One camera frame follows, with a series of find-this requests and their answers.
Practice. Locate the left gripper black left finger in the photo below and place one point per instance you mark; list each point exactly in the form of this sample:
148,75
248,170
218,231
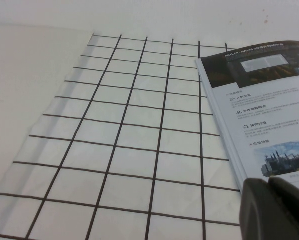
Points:
259,212

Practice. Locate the white product catalogue book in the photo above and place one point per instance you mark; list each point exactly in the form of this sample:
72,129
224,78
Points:
252,112

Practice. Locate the white black-grid tablecloth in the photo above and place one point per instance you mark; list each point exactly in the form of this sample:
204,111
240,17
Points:
127,150

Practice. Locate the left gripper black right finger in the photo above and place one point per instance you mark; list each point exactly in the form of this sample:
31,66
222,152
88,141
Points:
297,207

